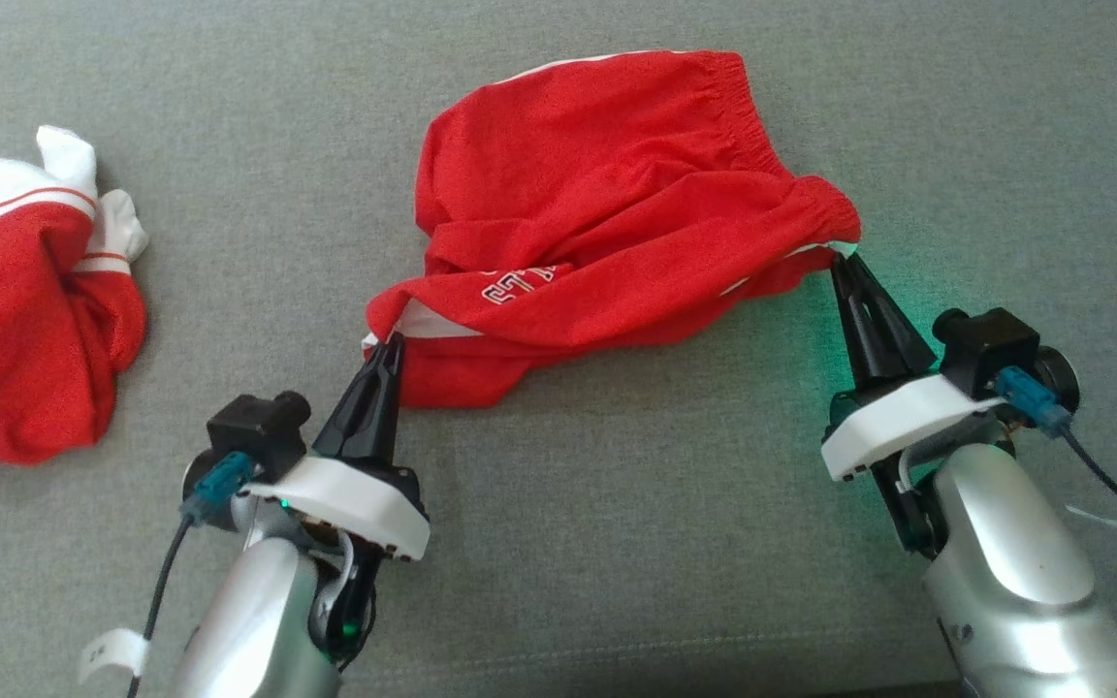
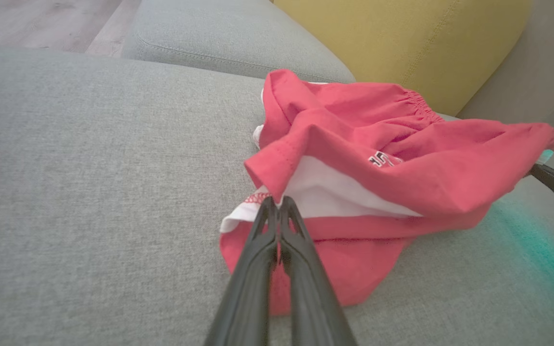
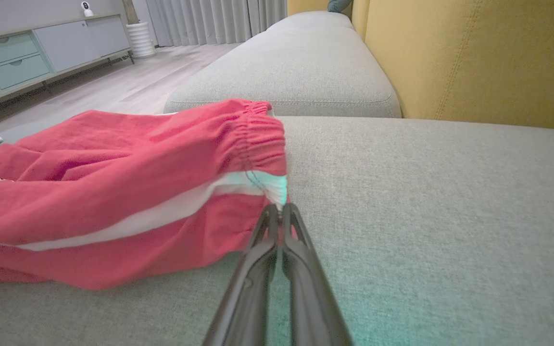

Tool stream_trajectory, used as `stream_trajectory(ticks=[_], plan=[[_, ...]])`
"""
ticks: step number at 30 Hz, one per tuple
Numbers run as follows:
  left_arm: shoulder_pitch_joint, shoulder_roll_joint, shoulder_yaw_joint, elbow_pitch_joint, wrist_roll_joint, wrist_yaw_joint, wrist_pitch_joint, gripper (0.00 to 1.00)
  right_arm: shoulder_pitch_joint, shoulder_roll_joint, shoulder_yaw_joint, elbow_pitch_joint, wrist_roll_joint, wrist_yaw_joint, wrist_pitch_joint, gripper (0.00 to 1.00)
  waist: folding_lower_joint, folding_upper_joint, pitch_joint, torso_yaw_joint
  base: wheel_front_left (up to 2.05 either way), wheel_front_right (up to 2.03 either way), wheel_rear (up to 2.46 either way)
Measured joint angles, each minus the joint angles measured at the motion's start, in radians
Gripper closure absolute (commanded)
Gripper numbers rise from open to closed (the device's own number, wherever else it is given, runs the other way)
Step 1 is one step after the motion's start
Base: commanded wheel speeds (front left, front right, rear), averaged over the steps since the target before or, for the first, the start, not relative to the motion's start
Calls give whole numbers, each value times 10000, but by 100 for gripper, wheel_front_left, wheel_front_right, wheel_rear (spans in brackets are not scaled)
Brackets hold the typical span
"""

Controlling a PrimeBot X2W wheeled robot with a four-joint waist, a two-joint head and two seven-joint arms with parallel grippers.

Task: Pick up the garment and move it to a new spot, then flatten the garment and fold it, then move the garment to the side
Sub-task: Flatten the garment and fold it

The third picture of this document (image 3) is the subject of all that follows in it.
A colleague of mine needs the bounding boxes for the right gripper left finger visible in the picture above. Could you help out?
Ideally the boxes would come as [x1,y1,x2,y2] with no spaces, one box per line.
[202,205,280,346]

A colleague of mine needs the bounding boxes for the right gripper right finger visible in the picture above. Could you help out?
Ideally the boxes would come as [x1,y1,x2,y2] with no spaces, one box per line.
[282,203,354,346]

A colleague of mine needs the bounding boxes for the red shorts white side stripe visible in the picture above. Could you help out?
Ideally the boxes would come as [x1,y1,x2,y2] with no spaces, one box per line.
[0,99,288,291]

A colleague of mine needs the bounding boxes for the large grey sofa seat cushion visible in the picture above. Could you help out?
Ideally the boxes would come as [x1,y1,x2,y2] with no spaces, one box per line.
[0,115,554,346]

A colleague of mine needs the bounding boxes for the small grey sofa seat cushion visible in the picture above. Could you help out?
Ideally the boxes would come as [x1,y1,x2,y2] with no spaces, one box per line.
[163,11,402,118]

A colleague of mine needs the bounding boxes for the white ribbed plant pot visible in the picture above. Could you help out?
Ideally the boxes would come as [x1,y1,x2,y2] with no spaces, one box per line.
[126,22,156,59]

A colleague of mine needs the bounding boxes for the grey pleated curtain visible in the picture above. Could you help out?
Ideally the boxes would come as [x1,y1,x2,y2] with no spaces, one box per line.
[145,0,288,47]

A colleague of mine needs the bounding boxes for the wide yellow sofa backrest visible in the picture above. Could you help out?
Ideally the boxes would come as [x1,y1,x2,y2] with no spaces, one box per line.
[354,0,554,133]

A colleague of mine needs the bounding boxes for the brown wooden plant trunk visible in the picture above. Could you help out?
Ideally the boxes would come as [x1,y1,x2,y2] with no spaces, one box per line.
[122,0,140,25]

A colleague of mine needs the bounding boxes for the grey low media cabinet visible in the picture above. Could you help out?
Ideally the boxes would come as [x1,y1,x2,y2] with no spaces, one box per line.
[0,14,136,116]

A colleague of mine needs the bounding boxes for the teal cabinet drawer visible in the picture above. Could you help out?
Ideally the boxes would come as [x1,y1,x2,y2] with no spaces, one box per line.
[0,54,51,90]
[0,31,40,68]

